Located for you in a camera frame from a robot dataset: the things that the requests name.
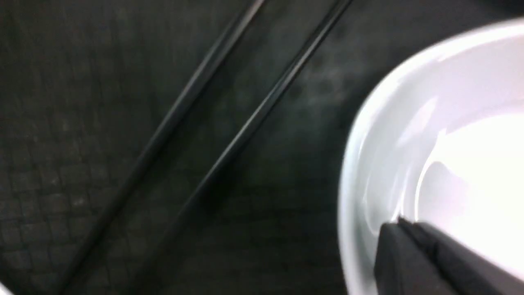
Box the white dish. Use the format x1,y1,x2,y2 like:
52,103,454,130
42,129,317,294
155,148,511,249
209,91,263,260
337,17,523,295

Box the black chopstick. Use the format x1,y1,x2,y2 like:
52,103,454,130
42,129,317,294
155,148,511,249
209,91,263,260
54,0,264,295
120,0,352,295

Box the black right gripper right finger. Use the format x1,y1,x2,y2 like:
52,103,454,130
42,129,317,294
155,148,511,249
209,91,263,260
399,218,524,295

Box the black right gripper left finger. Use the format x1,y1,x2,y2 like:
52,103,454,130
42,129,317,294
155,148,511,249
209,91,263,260
374,223,455,295

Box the black plastic serving tray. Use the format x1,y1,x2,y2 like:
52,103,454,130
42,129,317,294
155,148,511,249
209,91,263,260
1,0,523,295

